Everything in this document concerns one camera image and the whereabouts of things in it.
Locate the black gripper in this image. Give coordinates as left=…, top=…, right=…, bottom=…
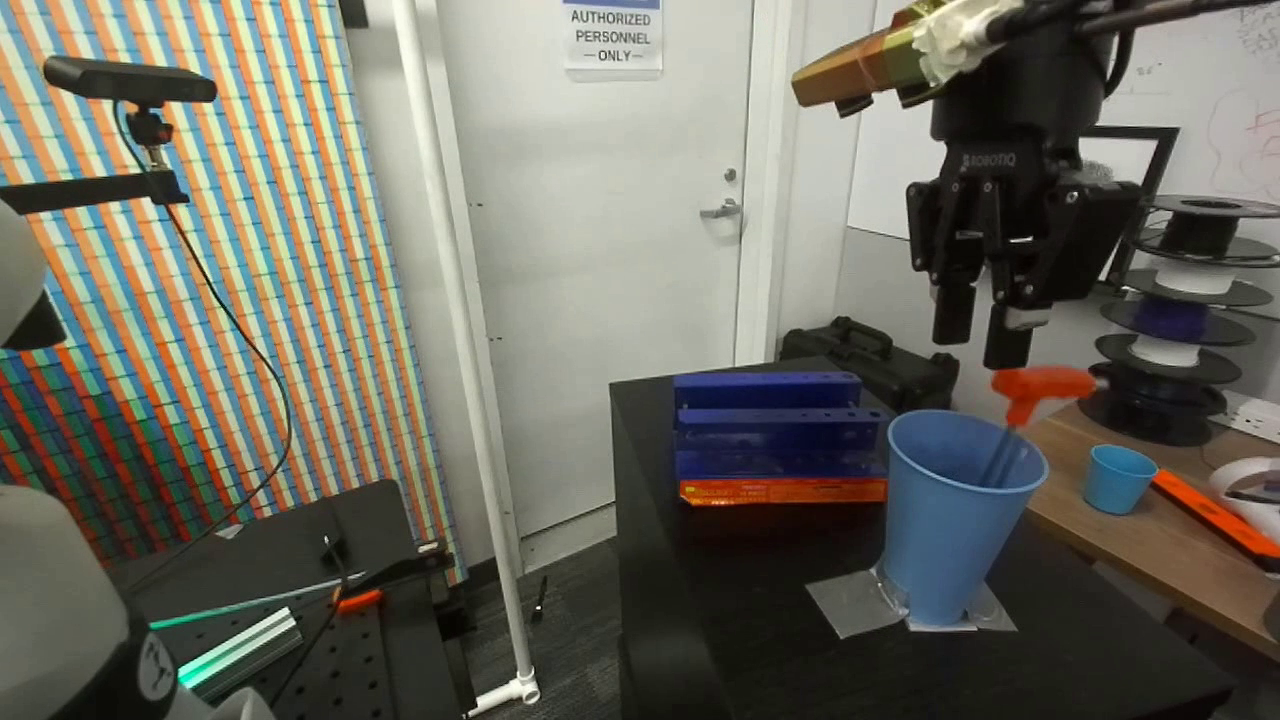
left=906, top=125, right=1147, bottom=378

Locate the large blue plastic cup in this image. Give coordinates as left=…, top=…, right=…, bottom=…
left=880, top=408, right=1058, bottom=635

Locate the small blue cup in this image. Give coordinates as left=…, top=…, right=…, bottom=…
left=1082, top=442, right=1164, bottom=519

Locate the blue rack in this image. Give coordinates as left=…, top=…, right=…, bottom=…
left=670, top=369, right=896, bottom=487

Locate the red flat object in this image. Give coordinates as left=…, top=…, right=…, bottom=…
left=678, top=474, right=894, bottom=511

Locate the black hard case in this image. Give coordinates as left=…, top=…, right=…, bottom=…
left=775, top=313, right=964, bottom=416

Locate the white filament spool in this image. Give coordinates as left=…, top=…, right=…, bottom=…
left=1091, top=331, right=1247, bottom=379
left=1128, top=260, right=1275, bottom=313

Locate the blue filament spool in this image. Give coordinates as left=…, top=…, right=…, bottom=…
left=1100, top=291, right=1260, bottom=352

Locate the black filament spool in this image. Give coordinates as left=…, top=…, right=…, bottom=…
left=1075, top=359, right=1253, bottom=452
left=1147, top=191, right=1280, bottom=273

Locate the wooden table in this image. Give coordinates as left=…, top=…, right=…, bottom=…
left=1016, top=396, right=1280, bottom=663

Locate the long orange tool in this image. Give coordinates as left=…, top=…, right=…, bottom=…
left=1147, top=463, right=1280, bottom=567

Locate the white tape roll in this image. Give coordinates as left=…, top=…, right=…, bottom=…
left=1203, top=452, right=1280, bottom=544

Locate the grey tape patch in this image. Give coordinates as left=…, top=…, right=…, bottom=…
left=804, top=564, right=1020, bottom=643

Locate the whiteboard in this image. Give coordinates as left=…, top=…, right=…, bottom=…
left=1133, top=0, right=1280, bottom=208

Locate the white door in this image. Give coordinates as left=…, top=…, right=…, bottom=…
left=431, top=0, right=770, bottom=539

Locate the authorized personnel sign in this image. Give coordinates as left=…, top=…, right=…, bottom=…
left=562, top=0, right=670, bottom=75

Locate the black breadboard table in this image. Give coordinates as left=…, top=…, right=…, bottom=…
left=111, top=476, right=465, bottom=720

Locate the green lit bar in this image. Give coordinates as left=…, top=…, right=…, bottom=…
left=143, top=577, right=344, bottom=696

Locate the grey lamp shade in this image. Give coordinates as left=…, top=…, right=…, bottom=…
left=0, top=197, right=74, bottom=357

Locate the grey rounded machine housing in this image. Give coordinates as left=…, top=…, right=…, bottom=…
left=0, top=476, right=278, bottom=720

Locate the tan and white wrist camera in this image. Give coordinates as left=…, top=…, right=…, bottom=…
left=787, top=0, right=1034, bottom=119

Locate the silver door handle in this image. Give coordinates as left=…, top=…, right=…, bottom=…
left=696, top=159, right=749, bottom=246

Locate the white PVC pipe frame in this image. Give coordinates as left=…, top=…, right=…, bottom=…
left=384, top=0, right=549, bottom=720

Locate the orange handled tool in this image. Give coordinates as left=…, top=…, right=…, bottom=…
left=330, top=583, right=391, bottom=621

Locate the black camera cable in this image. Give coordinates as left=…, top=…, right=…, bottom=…
left=116, top=105, right=302, bottom=529

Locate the striped colourful wall panel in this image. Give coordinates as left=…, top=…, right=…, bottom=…
left=0, top=0, right=455, bottom=564

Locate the black bar camera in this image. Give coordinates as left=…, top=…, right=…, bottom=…
left=39, top=51, right=219, bottom=114

